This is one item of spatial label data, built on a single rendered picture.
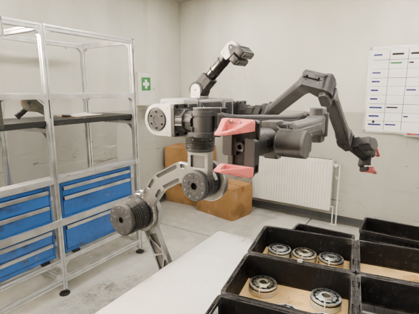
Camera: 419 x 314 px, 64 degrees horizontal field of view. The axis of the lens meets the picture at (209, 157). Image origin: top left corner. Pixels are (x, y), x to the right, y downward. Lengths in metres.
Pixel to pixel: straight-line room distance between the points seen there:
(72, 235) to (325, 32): 3.31
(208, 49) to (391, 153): 2.63
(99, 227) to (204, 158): 1.73
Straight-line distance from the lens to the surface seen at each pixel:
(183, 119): 1.22
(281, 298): 1.33
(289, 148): 0.68
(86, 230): 3.00
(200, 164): 1.54
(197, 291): 1.58
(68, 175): 2.76
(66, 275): 2.98
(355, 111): 4.12
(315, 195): 4.24
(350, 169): 4.20
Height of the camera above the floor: 1.56
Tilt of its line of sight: 11 degrees down
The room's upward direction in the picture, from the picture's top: straight up
